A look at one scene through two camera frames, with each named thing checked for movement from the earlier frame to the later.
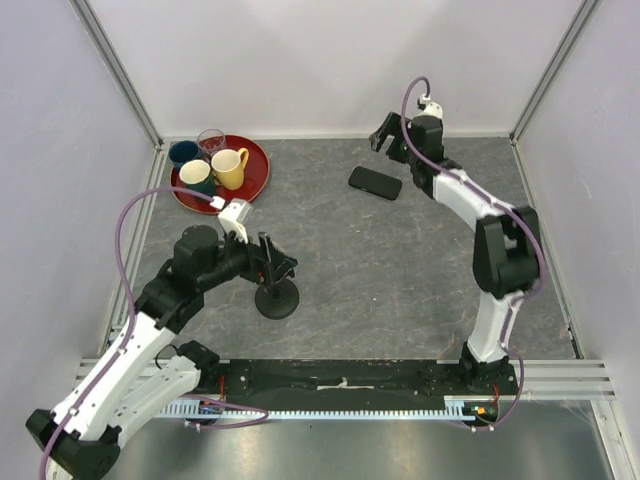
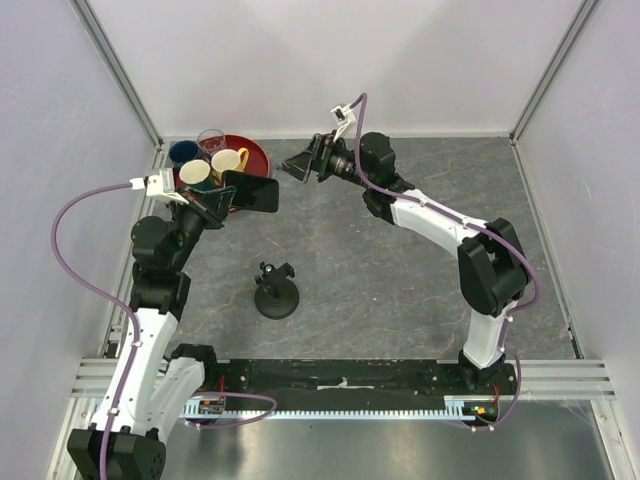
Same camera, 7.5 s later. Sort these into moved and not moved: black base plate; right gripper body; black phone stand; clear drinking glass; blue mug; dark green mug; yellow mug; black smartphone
Moved: right gripper body; black smartphone
Not moved: blue mug; black phone stand; clear drinking glass; yellow mug; dark green mug; black base plate
